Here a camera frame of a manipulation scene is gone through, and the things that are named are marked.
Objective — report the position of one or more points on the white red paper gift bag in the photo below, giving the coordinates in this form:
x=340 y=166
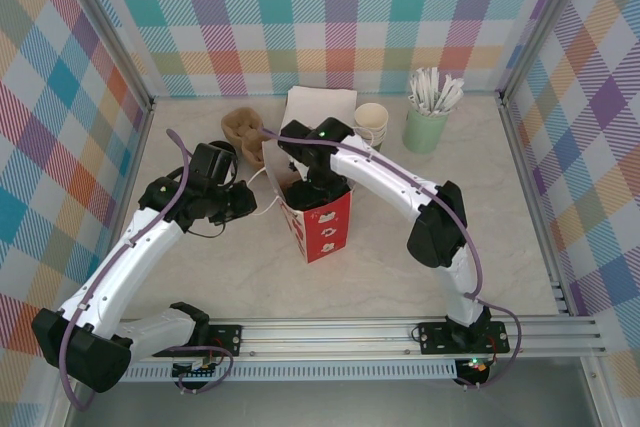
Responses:
x=325 y=232

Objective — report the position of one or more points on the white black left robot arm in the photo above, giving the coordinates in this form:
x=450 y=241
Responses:
x=110 y=272

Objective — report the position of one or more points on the black plastic cup lid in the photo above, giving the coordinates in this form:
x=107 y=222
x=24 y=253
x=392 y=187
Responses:
x=225 y=144

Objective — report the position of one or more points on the white napkin stack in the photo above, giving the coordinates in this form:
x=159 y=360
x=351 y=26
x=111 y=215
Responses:
x=320 y=102

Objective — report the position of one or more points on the mint green holder cup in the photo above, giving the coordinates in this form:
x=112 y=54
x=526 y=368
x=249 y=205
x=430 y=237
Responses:
x=425 y=134

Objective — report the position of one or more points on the white paper wrapped straw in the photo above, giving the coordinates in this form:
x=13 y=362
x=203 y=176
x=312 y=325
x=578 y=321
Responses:
x=444 y=92
x=424 y=89
x=418 y=92
x=433 y=84
x=452 y=93
x=456 y=101
x=415 y=103

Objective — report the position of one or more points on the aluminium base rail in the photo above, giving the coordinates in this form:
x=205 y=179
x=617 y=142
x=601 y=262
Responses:
x=325 y=339

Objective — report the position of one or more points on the aluminium frame post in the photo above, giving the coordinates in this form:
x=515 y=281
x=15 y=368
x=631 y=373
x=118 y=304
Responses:
x=542 y=22
x=106 y=22

